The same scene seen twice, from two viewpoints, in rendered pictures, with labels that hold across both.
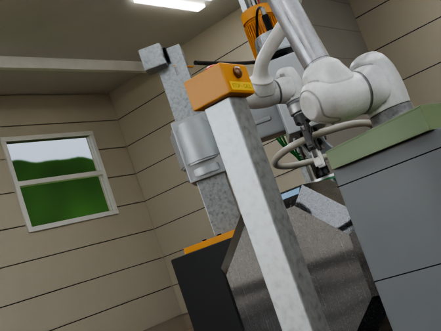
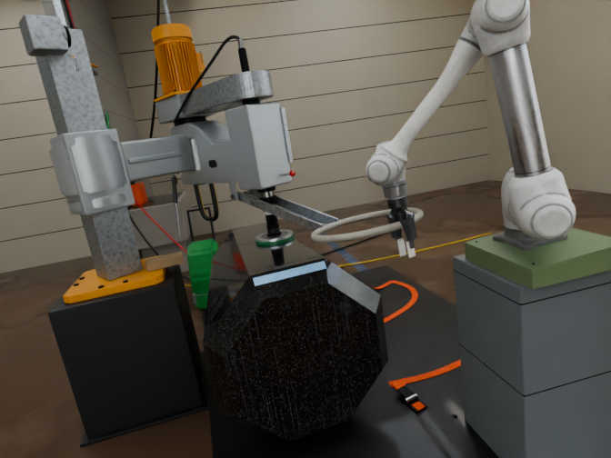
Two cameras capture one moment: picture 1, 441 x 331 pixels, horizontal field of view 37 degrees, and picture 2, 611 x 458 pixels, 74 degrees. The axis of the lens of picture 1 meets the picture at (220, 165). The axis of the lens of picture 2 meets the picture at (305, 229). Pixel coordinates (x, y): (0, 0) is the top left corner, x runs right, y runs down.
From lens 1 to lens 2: 2.25 m
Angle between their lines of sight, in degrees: 51
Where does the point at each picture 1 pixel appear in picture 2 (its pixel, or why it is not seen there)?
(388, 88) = not seen: hidden behind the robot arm
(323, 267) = (344, 344)
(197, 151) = (102, 177)
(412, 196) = (584, 319)
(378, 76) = not seen: hidden behind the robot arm
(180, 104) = (76, 110)
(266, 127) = (175, 162)
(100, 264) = not seen: outside the picture
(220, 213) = (118, 253)
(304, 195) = (331, 270)
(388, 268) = (542, 383)
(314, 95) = (569, 213)
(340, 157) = (545, 278)
